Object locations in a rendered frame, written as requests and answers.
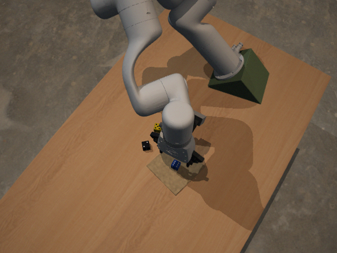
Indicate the yellow die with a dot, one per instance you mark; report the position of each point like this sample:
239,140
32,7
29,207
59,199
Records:
157,128

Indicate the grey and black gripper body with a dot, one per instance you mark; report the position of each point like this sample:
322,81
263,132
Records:
182,154

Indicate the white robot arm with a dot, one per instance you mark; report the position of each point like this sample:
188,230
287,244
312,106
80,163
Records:
170,93

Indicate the black die with white pips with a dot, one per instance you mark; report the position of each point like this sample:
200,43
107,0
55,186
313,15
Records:
145,145

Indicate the tan textured mat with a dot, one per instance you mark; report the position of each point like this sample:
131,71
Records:
174,180

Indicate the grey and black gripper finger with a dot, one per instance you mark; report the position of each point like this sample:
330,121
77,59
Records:
196,158
155,136

